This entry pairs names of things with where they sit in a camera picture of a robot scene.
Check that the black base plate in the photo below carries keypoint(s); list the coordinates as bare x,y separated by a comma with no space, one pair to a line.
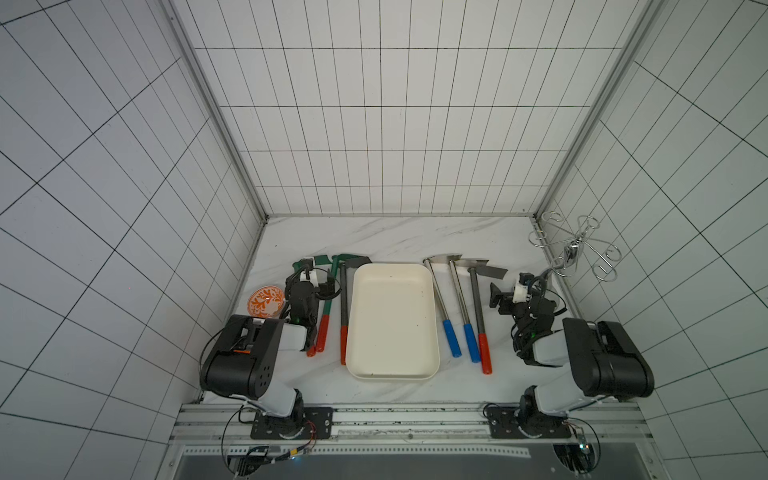
315,422
505,423

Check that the cream plastic storage tray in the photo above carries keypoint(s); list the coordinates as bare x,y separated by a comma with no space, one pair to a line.
392,331

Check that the chrome wire cup rack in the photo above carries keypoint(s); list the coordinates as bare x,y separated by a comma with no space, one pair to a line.
572,246

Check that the green hoe red grip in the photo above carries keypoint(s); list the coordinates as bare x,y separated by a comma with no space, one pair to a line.
327,293
308,264

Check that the orange patterned bowl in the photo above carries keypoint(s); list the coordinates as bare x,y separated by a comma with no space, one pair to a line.
266,302

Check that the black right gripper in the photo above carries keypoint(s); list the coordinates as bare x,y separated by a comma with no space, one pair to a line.
501,294

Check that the aluminium mounting rail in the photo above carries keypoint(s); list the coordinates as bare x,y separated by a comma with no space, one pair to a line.
420,428

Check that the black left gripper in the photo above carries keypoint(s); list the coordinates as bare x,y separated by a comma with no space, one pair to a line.
327,289

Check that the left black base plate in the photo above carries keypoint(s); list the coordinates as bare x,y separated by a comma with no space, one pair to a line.
315,422

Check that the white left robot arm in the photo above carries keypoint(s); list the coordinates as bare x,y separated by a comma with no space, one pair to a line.
241,363

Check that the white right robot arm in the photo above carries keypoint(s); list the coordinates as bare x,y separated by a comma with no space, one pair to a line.
598,360

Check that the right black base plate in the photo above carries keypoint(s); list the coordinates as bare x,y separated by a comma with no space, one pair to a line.
505,423

